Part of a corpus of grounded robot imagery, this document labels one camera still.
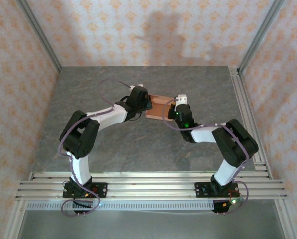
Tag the orange paper box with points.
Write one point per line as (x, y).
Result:
(158, 109)

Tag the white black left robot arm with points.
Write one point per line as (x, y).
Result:
(80, 169)

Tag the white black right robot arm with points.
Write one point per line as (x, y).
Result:
(235, 144)

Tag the wide aluminium extrusion beam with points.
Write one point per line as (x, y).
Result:
(151, 190)

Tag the black right base electronics board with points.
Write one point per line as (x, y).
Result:
(220, 206)

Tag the black base electronics board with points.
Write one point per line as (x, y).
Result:
(220, 206)
(81, 204)

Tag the grey metal panel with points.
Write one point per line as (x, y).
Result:
(151, 226)

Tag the black left base electronics board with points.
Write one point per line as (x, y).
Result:
(81, 204)

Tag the aluminium side rail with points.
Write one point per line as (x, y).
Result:
(242, 94)

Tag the narrow aluminium extrusion rail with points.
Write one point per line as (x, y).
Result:
(151, 175)

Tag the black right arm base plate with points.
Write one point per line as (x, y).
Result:
(200, 189)

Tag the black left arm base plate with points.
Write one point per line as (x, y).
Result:
(102, 190)

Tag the aluminium frame post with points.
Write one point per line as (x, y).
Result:
(43, 37)
(259, 37)

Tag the aluminium frame leg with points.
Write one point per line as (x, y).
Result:
(287, 221)
(16, 221)

